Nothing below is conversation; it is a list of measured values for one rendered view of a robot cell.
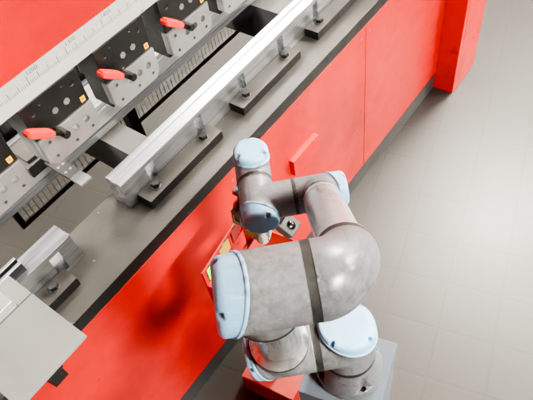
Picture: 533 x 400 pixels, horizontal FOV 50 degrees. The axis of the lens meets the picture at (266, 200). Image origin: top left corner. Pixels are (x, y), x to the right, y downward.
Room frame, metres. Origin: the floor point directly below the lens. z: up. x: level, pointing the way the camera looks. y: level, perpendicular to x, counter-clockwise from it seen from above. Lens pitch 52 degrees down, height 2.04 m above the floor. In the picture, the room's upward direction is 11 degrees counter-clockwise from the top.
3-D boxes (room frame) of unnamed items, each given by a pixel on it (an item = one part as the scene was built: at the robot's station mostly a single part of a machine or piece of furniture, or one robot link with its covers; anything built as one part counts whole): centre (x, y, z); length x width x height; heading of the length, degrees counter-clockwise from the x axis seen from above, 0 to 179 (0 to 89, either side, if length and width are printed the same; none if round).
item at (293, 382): (0.78, 0.05, 0.06); 0.25 x 0.20 x 0.12; 53
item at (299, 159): (1.31, -0.16, 0.58); 0.15 x 0.02 x 0.07; 135
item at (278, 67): (1.37, -0.07, 0.89); 0.30 x 0.05 x 0.03; 135
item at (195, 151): (1.09, 0.21, 0.89); 0.30 x 0.05 x 0.03; 135
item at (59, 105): (0.97, 0.41, 1.26); 0.15 x 0.09 x 0.17; 135
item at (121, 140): (1.40, 0.52, 0.81); 0.64 x 0.08 x 0.14; 45
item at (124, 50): (1.11, 0.27, 1.26); 0.15 x 0.09 x 0.17; 135
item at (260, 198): (0.71, 0.00, 1.13); 0.11 x 0.11 x 0.08; 88
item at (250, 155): (0.81, 0.02, 1.14); 0.09 x 0.08 x 0.11; 178
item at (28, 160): (1.09, 0.53, 1.01); 0.26 x 0.12 x 0.05; 45
